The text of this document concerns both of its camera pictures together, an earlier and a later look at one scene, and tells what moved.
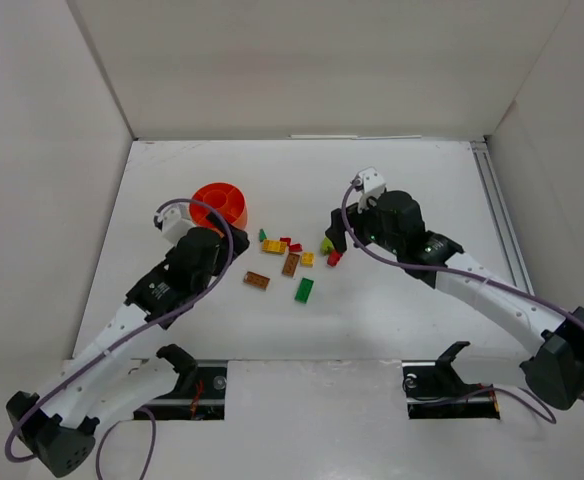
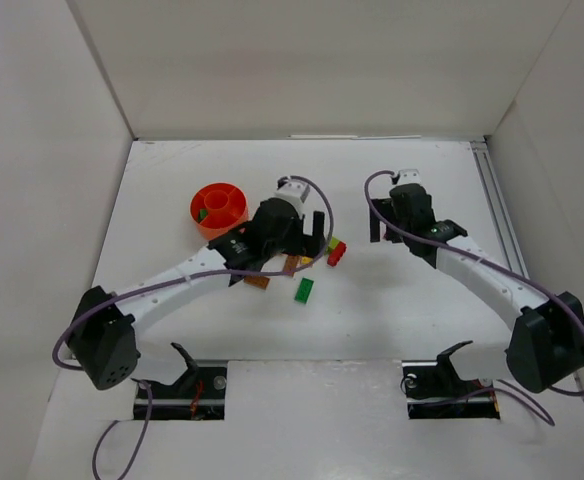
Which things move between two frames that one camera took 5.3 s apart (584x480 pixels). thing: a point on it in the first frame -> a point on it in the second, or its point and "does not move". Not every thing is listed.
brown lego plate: [259, 281] does not move
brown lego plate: [290, 264] does not move
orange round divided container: [225, 198] does not move
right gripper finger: [336, 234] -> [375, 224]
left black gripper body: [235, 239] -> [307, 235]
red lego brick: [334, 258] does not move
